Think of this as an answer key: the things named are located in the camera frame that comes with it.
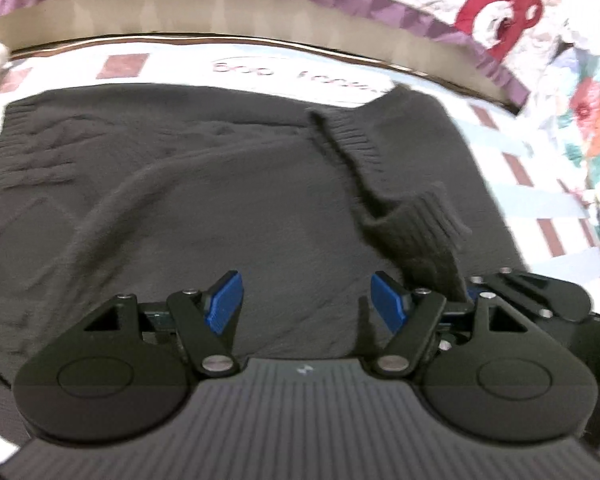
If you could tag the beige bed base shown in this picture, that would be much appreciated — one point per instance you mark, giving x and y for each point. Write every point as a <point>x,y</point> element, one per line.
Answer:
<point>230,15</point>

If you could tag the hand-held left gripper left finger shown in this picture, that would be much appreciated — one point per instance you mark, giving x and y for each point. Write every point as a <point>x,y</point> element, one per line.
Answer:
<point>224,302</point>

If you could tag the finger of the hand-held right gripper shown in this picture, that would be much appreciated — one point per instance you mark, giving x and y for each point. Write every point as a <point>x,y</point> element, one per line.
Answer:
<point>545,295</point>

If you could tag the dark knit sweater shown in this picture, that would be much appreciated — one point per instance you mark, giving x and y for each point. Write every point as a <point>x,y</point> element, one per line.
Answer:
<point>205,185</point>

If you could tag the printed floor mat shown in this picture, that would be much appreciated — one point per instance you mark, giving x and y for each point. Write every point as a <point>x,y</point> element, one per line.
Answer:
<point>530,195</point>

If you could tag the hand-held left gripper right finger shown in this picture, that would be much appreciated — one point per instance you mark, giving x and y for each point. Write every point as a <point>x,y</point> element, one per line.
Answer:
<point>389,302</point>

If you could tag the floral patchwork quilt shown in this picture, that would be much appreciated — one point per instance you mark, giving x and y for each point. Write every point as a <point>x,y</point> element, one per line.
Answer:
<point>595,110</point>

